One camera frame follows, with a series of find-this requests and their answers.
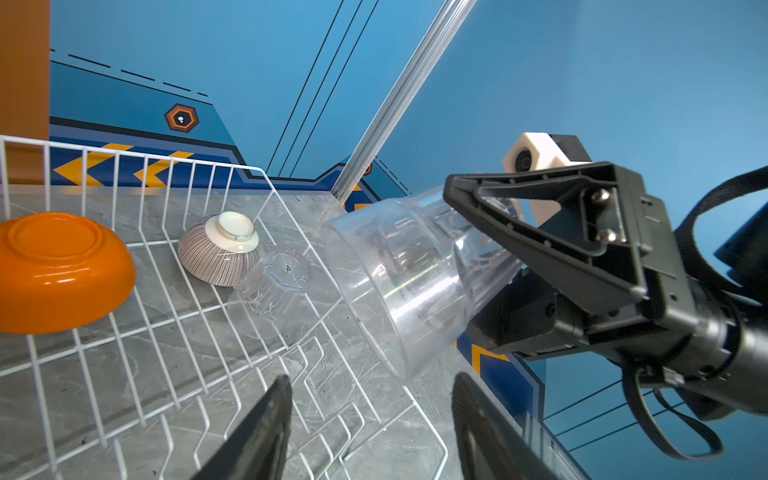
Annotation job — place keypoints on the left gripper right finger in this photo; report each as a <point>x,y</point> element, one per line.
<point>488,445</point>

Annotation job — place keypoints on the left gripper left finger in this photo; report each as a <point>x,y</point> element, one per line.
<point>258,447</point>

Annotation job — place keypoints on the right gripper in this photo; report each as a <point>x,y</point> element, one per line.
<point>630,287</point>

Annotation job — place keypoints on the clear glass cup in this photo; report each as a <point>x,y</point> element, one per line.
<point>270,302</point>
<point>414,272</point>

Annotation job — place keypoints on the white wire dish rack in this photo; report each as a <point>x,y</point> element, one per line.
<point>154,388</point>

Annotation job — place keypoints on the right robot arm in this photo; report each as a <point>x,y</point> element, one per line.
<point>604,273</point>

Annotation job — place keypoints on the white small bowl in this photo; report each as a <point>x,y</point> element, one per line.
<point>221,250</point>

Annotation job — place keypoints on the orange bowl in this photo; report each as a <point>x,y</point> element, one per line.
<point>60,272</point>

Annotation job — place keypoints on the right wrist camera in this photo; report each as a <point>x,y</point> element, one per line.
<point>540,153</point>

